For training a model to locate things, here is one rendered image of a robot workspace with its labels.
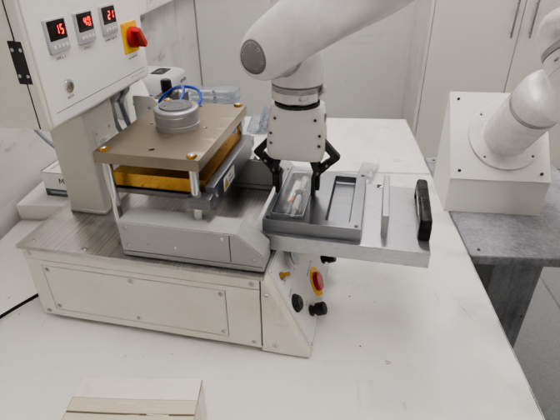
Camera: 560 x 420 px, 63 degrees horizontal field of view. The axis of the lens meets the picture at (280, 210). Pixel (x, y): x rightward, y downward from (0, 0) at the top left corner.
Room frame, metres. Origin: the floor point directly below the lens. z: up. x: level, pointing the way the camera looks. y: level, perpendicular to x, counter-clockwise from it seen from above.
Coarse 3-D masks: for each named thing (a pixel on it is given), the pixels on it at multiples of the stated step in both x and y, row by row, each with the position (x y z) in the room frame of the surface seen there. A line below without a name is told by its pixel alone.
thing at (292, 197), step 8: (296, 168) 0.82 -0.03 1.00; (304, 168) 0.82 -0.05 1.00; (288, 176) 0.79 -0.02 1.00; (296, 176) 0.79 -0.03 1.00; (304, 176) 0.78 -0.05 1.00; (288, 184) 0.75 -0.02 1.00; (296, 184) 0.75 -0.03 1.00; (304, 184) 0.75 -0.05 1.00; (280, 192) 0.72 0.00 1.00; (288, 192) 0.72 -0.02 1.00; (296, 192) 0.72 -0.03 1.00; (304, 192) 0.72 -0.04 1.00; (280, 200) 0.69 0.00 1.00; (288, 200) 0.69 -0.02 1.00; (296, 200) 0.69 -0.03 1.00; (304, 200) 0.69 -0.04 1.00; (272, 208) 0.66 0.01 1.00; (280, 208) 0.66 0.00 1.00; (288, 208) 0.66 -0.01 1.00; (296, 208) 0.66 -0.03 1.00
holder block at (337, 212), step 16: (336, 176) 0.80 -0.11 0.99; (352, 176) 0.80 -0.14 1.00; (320, 192) 0.73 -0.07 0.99; (336, 192) 0.76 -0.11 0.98; (352, 192) 0.76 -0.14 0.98; (320, 208) 0.68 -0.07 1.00; (336, 208) 0.70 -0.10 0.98; (352, 208) 0.68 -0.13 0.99; (272, 224) 0.64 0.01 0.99; (288, 224) 0.64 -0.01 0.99; (304, 224) 0.63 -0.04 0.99; (320, 224) 0.63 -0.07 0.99; (336, 224) 0.63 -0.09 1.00; (352, 224) 0.63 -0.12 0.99; (352, 240) 0.61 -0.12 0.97
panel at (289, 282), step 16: (304, 256) 0.74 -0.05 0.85; (320, 256) 0.81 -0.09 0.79; (272, 272) 0.60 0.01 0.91; (288, 272) 0.62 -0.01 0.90; (304, 272) 0.70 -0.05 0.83; (320, 272) 0.76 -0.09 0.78; (288, 288) 0.62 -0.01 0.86; (304, 288) 0.67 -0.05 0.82; (288, 304) 0.59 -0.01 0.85; (304, 304) 0.64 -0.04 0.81; (304, 320) 0.61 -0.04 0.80; (304, 336) 0.58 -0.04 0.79
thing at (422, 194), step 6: (420, 180) 0.75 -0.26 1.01; (426, 180) 0.75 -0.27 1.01; (420, 186) 0.73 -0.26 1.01; (426, 186) 0.73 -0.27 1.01; (414, 192) 0.76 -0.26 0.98; (420, 192) 0.71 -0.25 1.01; (426, 192) 0.70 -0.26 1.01; (420, 198) 0.69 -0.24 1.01; (426, 198) 0.68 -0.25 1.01; (420, 204) 0.67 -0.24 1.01; (426, 204) 0.66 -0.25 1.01; (420, 210) 0.65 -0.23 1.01; (426, 210) 0.64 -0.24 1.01; (420, 216) 0.63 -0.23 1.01; (426, 216) 0.63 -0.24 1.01; (420, 222) 0.62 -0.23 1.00; (426, 222) 0.61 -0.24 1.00; (420, 228) 0.62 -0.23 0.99; (426, 228) 0.61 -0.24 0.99; (420, 234) 0.62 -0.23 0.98; (426, 234) 0.61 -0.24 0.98; (426, 240) 0.61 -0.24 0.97
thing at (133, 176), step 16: (224, 144) 0.81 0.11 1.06; (224, 160) 0.76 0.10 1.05; (128, 176) 0.69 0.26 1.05; (144, 176) 0.69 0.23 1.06; (160, 176) 0.68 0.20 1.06; (176, 176) 0.68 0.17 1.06; (208, 176) 0.68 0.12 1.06; (128, 192) 0.70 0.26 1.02; (144, 192) 0.69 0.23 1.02; (160, 192) 0.68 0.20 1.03; (176, 192) 0.68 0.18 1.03
